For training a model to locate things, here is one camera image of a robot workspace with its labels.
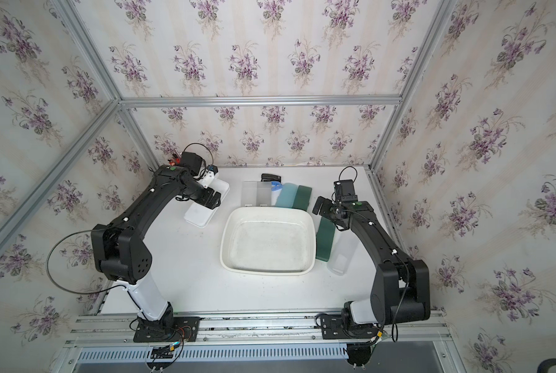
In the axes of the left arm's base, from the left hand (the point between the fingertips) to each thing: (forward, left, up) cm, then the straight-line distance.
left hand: (210, 199), depth 88 cm
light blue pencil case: (+13, -31, -14) cm, 36 cm away
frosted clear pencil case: (-14, -53, -14) cm, 56 cm away
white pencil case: (-9, +2, +2) cm, 9 cm away
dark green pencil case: (-10, -46, -13) cm, 48 cm away
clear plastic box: (+13, -16, -13) cm, 25 cm away
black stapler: (+24, -22, -13) cm, 35 cm away
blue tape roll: (+18, -26, -13) cm, 34 cm away
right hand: (-4, -45, -2) cm, 45 cm away
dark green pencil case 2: (+12, -38, -14) cm, 42 cm away
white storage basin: (-11, -22, -15) cm, 29 cm away
